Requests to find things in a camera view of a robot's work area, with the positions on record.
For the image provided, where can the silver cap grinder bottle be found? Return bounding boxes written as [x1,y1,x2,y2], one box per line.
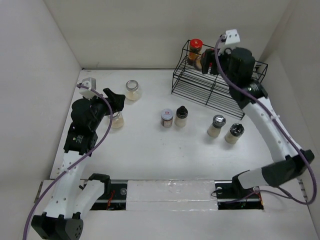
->
[207,114,226,138]

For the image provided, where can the red lid sauce jar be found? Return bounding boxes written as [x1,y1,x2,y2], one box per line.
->
[187,38,203,65]
[193,54,204,72]

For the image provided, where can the near glass jar silver rim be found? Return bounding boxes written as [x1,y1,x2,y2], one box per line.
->
[111,111,125,129]

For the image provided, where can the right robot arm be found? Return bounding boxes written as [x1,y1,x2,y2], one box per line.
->
[200,47,315,197]

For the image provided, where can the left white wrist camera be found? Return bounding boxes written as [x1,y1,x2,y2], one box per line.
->
[79,77,97,100]

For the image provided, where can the black cap white powder bottle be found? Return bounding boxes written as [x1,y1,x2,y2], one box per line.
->
[174,105,188,128]

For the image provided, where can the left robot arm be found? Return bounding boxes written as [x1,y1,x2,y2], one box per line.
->
[22,85,126,240]

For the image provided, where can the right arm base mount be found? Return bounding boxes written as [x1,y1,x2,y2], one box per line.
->
[210,175,264,210]

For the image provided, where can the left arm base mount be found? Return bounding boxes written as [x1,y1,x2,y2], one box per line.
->
[90,178,128,211]

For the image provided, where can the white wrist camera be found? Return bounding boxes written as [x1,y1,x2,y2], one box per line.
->
[221,29,241,48]
[79,77,97,100]

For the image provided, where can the far glass jar silver rim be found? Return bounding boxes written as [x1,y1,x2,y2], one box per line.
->
[125,80,142,102]

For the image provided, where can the black cap grinder bottle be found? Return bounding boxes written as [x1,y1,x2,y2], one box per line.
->
[224,123,245,144]

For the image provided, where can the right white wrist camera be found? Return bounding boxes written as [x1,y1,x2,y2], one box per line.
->
[221,29,241,48]

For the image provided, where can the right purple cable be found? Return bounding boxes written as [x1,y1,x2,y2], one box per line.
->
[214,34,315,206]

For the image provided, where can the glass jar silver rim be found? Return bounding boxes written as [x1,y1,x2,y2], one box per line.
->
[111,111,125,129]
[125,80,142,102]

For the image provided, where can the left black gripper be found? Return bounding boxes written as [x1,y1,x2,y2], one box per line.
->
[84,88,124,131]

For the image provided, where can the black wire rack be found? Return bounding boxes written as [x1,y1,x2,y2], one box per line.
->
[171,39,269,120]

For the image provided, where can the white lid spice jar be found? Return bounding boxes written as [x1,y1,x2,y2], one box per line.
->
[160,108,174,128]

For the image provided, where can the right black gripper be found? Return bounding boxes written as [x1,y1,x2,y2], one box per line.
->
[200,46,237,88]

